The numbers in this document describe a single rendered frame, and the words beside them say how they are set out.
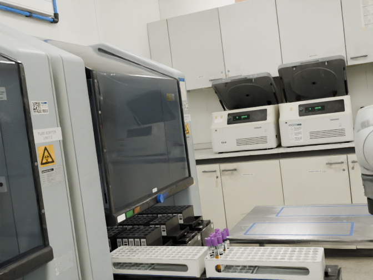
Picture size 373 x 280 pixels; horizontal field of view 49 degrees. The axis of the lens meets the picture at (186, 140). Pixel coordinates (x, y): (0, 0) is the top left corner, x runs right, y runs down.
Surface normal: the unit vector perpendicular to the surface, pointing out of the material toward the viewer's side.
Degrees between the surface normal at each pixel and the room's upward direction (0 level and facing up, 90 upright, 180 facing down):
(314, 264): 90
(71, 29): 90
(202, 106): 90
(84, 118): 90
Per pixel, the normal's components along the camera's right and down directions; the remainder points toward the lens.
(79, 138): 0.92, -0.09
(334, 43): -0.38, 0.10
